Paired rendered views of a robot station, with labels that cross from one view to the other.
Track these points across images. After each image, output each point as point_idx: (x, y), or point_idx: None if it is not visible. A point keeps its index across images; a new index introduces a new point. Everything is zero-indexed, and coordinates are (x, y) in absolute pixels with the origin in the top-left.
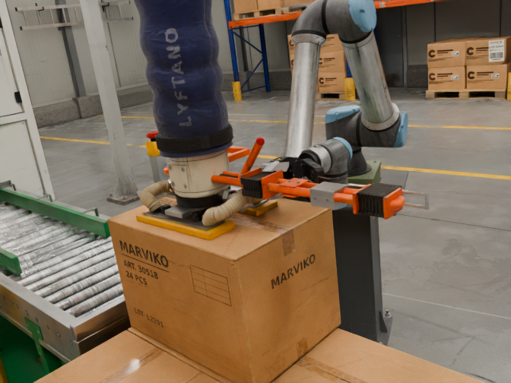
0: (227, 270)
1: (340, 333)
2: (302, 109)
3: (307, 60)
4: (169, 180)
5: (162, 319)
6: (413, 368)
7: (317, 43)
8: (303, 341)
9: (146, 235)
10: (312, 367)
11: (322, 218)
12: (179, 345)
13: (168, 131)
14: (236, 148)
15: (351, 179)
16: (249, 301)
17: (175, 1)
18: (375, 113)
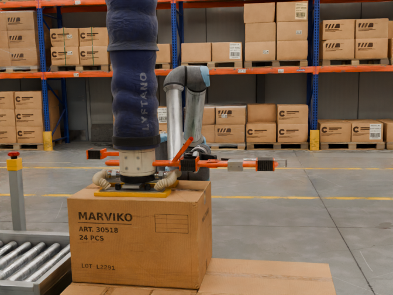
0: (189, 209)
1: (215, 259)
2: (178, 127)
3: (178, 99)
4: (106, 170)
5: (114, 263)
6: (265, 264)
7: (181, 91)
8: (206, 261)
9: (113, 202)
10: (216, 274)
11: (209, 187)
12: (130, 278)
13: (133, 133)
14: None
15: None
16: (199, 228)
17: (147, 58)
18: (194, 136)
